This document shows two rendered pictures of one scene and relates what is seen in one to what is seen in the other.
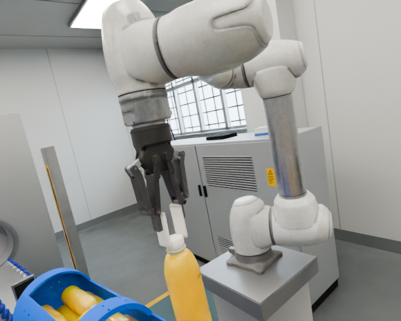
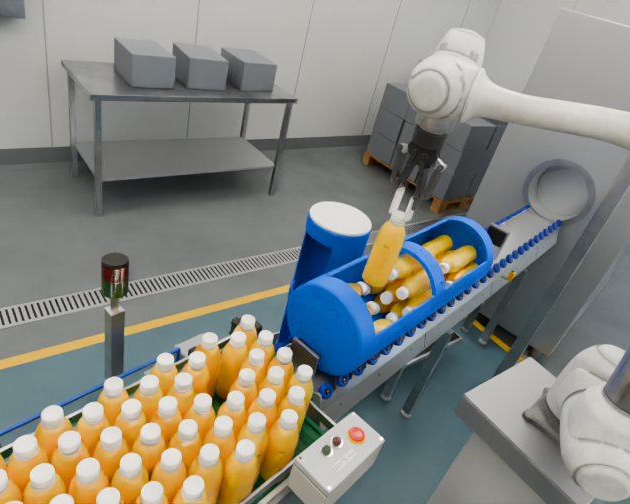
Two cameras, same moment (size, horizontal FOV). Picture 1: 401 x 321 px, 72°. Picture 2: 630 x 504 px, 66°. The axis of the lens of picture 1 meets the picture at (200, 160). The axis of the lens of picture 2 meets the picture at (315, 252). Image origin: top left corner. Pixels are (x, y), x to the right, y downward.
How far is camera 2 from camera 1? 1.07 m
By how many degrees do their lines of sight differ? 79
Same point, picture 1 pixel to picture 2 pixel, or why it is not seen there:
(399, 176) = not seen: outside the picture
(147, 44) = not seen: hidden behind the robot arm
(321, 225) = (577, 450)
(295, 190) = (611, 388)
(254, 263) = (539, 410)
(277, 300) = (482, 426)
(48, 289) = (465, 234)
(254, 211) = (590, 366)
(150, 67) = not seen: hidden behind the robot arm
